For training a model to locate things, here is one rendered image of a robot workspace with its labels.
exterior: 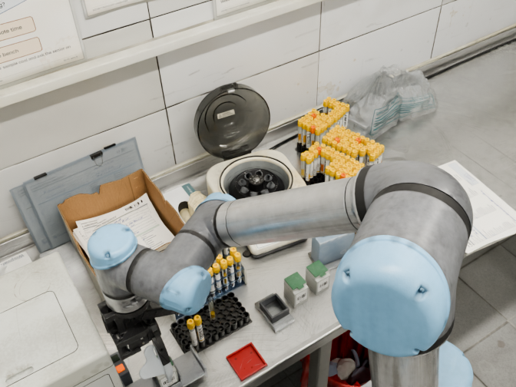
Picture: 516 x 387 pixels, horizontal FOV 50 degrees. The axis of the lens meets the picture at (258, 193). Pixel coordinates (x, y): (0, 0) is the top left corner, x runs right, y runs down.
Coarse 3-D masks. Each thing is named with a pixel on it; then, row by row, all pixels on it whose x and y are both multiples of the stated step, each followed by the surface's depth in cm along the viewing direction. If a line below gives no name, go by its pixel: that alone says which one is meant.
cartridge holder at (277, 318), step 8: (272, 296) 133; (256, 304) 134; (264, 304) 133; (272, 304) 134; (280, 304) 134; (264, 312) 132; (272, 312) 133; (280, 312) 130; (288, 312) 131; (272, 320) 129; (280, 320) 131; (288, 320) 131; (280, 328) 130
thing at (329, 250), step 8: (312, 240) 140; (320, 240) 137; (328, 240) 137; (336, 240) 138; (344, 240) 140; (312, 248) 142; (320, 248) 137; (328, 248) 139; (336, 248) 140; (344, 248) 142; (312, 256) 144; (320, 256) 140; (328, 256) 141; (336, 256) 143; (328, 264) 143; (336, 264) 143
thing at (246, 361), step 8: (248, 344) 127; (232, 352) 126; (240, 352) 127; (248, 352) 126; (256, 352) 126; (232, 360) 125; (240, 360) 125; (248, 360) 125; (256, 360) 125; (264, 360) 124; (240, 368) 124; (248, 368) 124; (256, 368) 124; (240, 376) 122; (248, 376) 122
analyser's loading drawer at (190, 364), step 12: (192, 348) 121; (180, 360) 121; (192, 360) 121; (180, 372) 119; (192, 372) 119; (204, 372) 119; (132, 384) 118; (144, 384) 118; (156, 384) 116; (180, 384) 117
